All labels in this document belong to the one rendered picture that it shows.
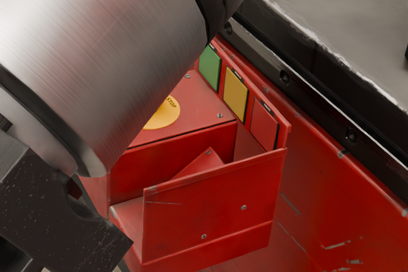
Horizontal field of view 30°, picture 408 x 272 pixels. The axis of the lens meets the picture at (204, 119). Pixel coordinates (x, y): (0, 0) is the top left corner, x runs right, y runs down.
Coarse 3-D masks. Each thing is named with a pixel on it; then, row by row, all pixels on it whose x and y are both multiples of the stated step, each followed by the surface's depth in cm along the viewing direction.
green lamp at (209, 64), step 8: (208, 48) 87; (200, 56) 90; (208, 56) 88; (216, 56) 86; (200, 64) 90; (208, 64) 88; (216, 64) 86; (200, 72) 91; (208, 72) 89; (216, 72) 87; (208, 80) 89; (216, 80) 87; (216, 88) 88
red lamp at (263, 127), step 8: (256, 104) 80; (256, 112) 80; (264, 112) 79; (256, 120) 81; (264, 120) 79; (272, 120) 78; (256, 128) 81; (264, 128) 80; (272, 128) 78; (256, 136) 82; (264, 136) 80; (272, 136) 78; (264, 144) 80; (272, 144) 79
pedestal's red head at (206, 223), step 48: (192, 96) 88; (144, 144) 82; (192, 144) 85; (96, 192) 87; (144, 192) 71; (192, 192) 75; (240, 192) 78; (144, 240) 76; (192, 240) 79; (240, 240) 83
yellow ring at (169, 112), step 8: (168, 96) 88; (168, 104) 86; (176, 104) 87; (160, 112) 85; (168, 112) 85; (176, 112) 85; (152, 120) 84; (160, 120) 84; (168, 120) 84; (144, 128) 83; (152, 128) 83
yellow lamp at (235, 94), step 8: (232, 72) 83; (232, 80) 84; (232, 88) 84; (240, 88) 82; (224, 96) 86; (232, 96) 85; (240, 96) 83; (232, 104) 85; (240, 104) 83; (240, 112) 84
